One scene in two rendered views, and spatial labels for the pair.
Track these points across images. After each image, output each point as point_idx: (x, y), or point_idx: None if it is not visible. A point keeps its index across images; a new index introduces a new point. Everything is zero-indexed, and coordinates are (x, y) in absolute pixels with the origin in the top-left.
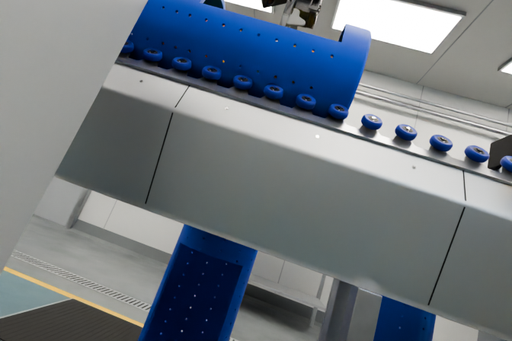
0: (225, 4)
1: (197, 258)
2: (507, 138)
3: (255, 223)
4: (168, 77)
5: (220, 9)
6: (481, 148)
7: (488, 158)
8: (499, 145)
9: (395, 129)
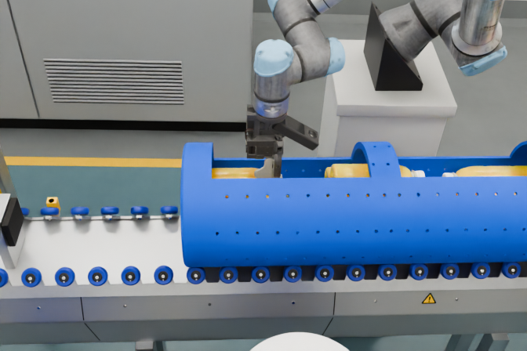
0: (368, 159)
1: None
2: (15, 208)
3: None
4: None
5: (328, 157)
6: (74, 207)
7: (13, 237)
8: (14, 219)
9: (148, 210)
